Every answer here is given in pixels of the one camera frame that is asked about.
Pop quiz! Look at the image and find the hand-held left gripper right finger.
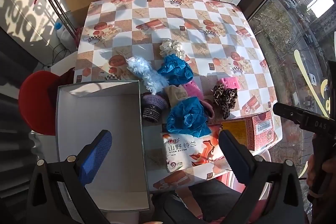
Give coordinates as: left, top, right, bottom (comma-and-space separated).
218, 130, 311, 224

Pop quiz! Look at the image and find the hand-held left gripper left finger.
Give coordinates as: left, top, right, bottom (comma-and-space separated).
26, 130, 113, 224

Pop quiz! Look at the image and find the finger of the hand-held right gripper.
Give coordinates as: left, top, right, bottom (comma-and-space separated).
273, 103, 315, 127

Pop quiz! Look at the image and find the white cardboard box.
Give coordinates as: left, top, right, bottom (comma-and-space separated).
56, 80, 153, 217

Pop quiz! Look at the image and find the beige knitted cloth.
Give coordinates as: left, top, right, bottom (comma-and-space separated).
165, 85, 188, 109

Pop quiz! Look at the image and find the person's right hand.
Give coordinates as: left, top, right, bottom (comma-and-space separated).
307, 156, 336, 189

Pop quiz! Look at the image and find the red patterned carton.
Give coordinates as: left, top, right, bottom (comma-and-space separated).
222, 111, 280, 151

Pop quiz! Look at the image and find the white orange tissue pack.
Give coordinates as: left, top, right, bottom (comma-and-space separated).
161, 123, 226, 173

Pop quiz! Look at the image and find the leopard print scrunchie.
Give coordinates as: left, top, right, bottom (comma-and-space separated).
212, 83, 239, 119

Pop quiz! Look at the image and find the blue plastic shoe cover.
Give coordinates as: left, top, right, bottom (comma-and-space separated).
157, 54, 194, 86
166, 97, 212, 134

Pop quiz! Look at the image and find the purple mesh hair band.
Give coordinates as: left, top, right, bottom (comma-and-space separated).
142, 93, 168, 123

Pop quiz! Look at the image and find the magenta pink scrunchie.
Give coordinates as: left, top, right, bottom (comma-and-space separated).
184, 80, 204, 101

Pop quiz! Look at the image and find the red plastic stool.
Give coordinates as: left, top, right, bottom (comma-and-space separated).
18, 70, 69, 135

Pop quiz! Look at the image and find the white blue fluffy duster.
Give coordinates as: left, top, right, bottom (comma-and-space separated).
127, 56, 170, 95

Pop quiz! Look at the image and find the cream polka dot scrunchie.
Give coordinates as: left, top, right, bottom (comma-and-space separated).
159, 39, 185, 60

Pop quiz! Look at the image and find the white bottle blue cap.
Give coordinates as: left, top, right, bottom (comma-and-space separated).
54, 22, 79, 49

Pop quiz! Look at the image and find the checkered printed tablecloth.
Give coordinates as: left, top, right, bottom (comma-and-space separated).
73, 0, 284, 191

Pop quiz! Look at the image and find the black cable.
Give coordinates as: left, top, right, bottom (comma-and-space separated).
44, 42, 69, 67

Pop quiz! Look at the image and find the red handled mop pole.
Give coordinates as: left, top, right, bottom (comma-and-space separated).
34, 0, 79, 41

